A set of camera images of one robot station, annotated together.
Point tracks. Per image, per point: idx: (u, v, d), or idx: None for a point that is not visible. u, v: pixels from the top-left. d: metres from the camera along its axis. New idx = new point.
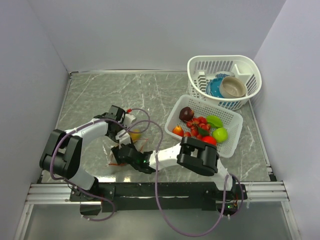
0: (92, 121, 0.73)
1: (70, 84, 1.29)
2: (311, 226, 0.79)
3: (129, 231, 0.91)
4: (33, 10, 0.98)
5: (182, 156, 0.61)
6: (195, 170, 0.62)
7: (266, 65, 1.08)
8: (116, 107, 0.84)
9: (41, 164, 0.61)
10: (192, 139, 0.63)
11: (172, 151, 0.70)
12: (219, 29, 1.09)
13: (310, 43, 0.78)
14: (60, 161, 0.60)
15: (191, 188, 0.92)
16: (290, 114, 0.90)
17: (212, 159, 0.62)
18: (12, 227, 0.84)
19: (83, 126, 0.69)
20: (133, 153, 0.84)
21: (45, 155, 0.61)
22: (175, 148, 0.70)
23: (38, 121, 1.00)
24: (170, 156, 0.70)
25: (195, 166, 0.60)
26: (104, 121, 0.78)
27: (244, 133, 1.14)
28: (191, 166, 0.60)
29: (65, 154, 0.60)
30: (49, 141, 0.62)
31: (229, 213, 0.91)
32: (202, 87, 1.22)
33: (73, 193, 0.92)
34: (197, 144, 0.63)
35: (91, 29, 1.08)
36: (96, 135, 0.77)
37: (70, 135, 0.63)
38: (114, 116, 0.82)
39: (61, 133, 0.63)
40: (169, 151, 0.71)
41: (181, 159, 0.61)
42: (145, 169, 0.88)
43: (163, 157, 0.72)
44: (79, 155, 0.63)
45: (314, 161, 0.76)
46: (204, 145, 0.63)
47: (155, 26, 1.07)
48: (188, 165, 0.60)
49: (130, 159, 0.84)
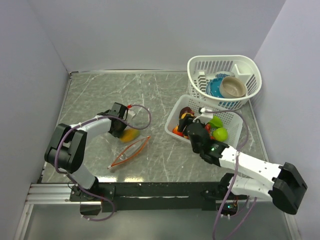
0: (96, 117, 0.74)
1: (70, 84, 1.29)
2: (311, 226, 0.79)
3: (129, 231, 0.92)
4: (33, 9, 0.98)
5: (283, 183, 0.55)
6: (282, 202, 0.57)
7: (266, 65, 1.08)
8: (119, 104, 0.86)
9: (46, 157, 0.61)
10: (296, 172, 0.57)
11: (266, 169, 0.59)
12: (219, 29, 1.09)
13: (310, 43, 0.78)
14: (64, 155, 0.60)
15: (191, 188, 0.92)
16: (290, 114, 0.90)
17: (300, 198, 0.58)
18: (12, 227, 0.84)
19: (88, 121, 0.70)
20: (204, 133, 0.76)
21: (50, 148, 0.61)
22: (271, 167, 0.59)
23: (38, 121, 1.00)
24: (259, 171, 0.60)
25: (289, 200, 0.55)
26: (108, 118, 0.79)
27: (244, 133, 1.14)
28: (284, 198, 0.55)
29: (70, 148, 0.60)
30: (54, 135, 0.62)
31: (229, 213, 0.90)
32: (202, 87, 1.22)
33: (73, 193, 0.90)
34: (297, 179, 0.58)
35: (91, 29, 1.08)
36: (99, 131, 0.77)
37: (75, 129, 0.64)
38: (116, 113, 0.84)
39: (66, 127, 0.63)
40: (261, 165, 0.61)
41: (279, 185, 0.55)
42: (206, 155, 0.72)
43: (248, 166, 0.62)
44: (82, 150, 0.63)
45: (314, 161, 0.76)
46: (301, 183, 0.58)
47: (155, 26, 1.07)
48: (283, 195, 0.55)
49: (197, 139, 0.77)
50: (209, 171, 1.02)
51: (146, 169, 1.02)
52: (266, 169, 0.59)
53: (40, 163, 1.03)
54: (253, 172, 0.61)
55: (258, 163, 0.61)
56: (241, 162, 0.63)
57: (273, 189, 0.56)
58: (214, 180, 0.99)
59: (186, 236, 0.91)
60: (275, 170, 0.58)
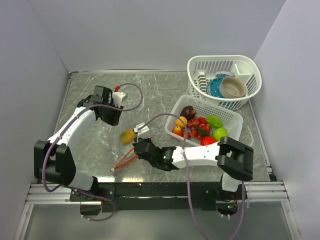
0: (75, 116, 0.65)
1: (70, 84, 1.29)
2: (311, 226, 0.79)
3: (129, 231, 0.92)
4: (33, 10, 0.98)
5: (224, 158, 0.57)
6: (234, 173, 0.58)
7: (266, 65, 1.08)
8: (101, 87, 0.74)
9: (36, 178, 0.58)
10: (232, 141, 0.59)
11: (208, 152, 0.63)
12: (219, 29, 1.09)
13: (309, 43, 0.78)
14: (54, 172, 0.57)
15: (191, 188, 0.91)
16: (290, 113, 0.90)
17: (249, 163, 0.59)
18: (12, 227, 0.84)
19: (67, 126, 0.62)
20: (150, 147, 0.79)
21: (37, 170, 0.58)
22: (211, 148, 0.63)
23: (37, 121, 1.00)
24: (204, 156, 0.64)
25: (237, 170, 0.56)
26: (90, 108, 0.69)
27: (244, 133, 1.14)
28: (232, 170, 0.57)
29: (57, 165, 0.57)
30: (36, 156, 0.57)
31: (229, 213, 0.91)
32: (202, 87, 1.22)
33: (73, 193, 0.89)
34: (237, 146, 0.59)
35: (91, 29, 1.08)
36: (84, 127, 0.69)
37: (56, 144, 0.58)
38: (100, 98, 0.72)
39: (45, 144, 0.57)
40: (203, 150, 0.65)
41: (222, 161, 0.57)
42: (164, 166, 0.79)
43: (194, 156, 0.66)
44: (69, 162, 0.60)
45: (314, 161, 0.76)
46: (243, 148, 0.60)
47: (155, 26, 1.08)
48: (230, 169, 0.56)
49: (147, 155, 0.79)
50: (209, 171, 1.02)
51: (146, 169, 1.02)
52: (208, 151, 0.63)
53: None
54: (200, 159, 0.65)
55: (201, 149, 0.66)
56: (189, 156, 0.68)
57: (220, 167, 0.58)
58: (214, 180, 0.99)
59: (186, 235, 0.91)
60: (215, 148, 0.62)
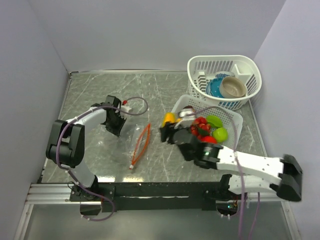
0: (90, 110, 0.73)
1: (70, 84, 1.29)
2: (312, 227, 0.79)
3: (129, 231, 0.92)
4: (32, 10, 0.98)
5: (289, 177, 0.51)
6: (289, 195, 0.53)
7: (267, 64, 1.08)
8: (112, 97, 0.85)
9: (48, 154, 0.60)
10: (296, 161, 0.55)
11: (269, 166, 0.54)
12: (219, 29, 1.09)
13: (310, 43, 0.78)
14: (66, 150, 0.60)
15: (191, 188, 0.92)
16: (291, 113, 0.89)
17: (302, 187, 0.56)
18: (12, 227, 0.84)
19: (83, 114, 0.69)
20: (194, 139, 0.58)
21: (50, 145, 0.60)
22: (272, 162, 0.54)
23: (38, 121, 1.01)
24: (263, 169, 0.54)
25: (298, 193, 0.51)
26: (102, 109, 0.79)
27: (244, 133, 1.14)
28: (294, 192, 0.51)
29: (71, 142, 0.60)
30: (53, 132, 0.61)
31: (229, 213, 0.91)
32: (202, 87, 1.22)
33: (73, 193, 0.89)
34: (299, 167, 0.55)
35: (91, 29, 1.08)
36: (95, 123, 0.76)
37: (72, 123, 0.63)
38: (111, 105, 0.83)
39: (63, 122, 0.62)
40: (262, 162, 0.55)
41: (288, 181, 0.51)
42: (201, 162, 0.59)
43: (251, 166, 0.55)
44: (83, 143, 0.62)
45: (314, 162, 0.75)
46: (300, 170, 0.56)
47: (155, 26, 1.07)
48: (294, 190, 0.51)
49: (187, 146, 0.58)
50: (209, 171, 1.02)
51: (146, 169, 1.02)
52: (269, 166, 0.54)
53: (40, 162, 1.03)
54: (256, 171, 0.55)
55: (260, 159, 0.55)
56: (242, 163, 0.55)
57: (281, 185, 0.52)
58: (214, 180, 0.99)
59: (186, 235, 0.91)
60: (279, 165, 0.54)
